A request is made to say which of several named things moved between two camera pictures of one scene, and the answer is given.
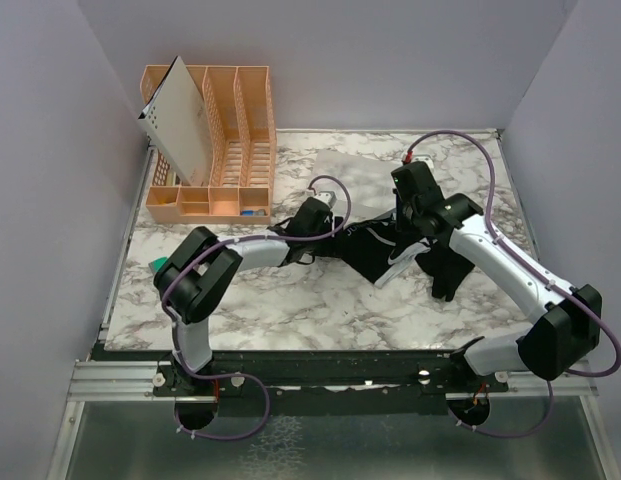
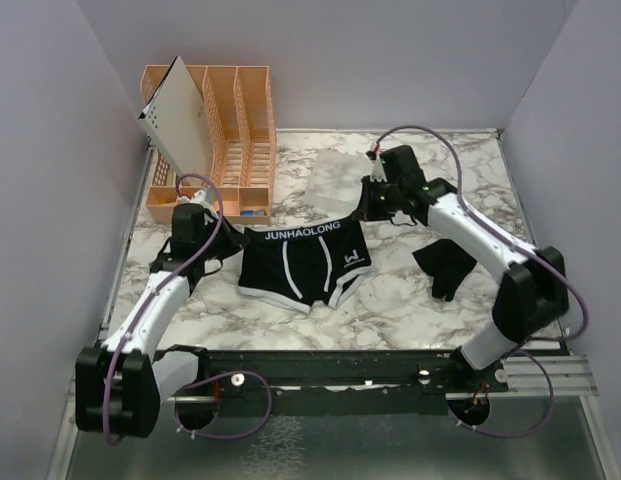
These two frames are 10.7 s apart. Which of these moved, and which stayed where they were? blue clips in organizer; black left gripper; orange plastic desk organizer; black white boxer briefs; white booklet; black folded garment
Moved: black left gripper; black white boxer briefs
Stayed: black folded garment; blue clips in organizer; white booklet; orange plastic desk organizer
